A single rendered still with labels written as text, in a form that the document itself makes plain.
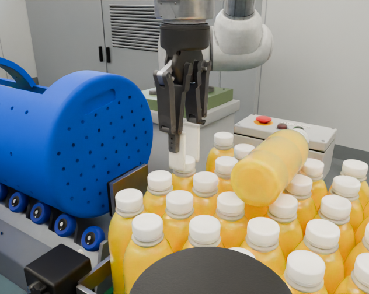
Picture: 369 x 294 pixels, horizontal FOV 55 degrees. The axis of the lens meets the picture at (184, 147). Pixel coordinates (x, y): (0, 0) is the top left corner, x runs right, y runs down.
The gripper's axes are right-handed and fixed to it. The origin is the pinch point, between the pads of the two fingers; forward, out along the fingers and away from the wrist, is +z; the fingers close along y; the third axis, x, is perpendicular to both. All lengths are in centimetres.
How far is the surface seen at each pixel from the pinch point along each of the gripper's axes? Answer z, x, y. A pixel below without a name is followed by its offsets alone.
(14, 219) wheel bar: 20.1, -34.7, 13.2
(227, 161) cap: 2.3, 6.8, -3.3
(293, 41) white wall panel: 12, -67, -279
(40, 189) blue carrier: 6.9, -19.4, 15.7
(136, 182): 9.9, -10.8, 0.7
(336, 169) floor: 113, -10, -255
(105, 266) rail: 15.2, -3.7, 16.9
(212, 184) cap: 2.8, 8.1, 4.5
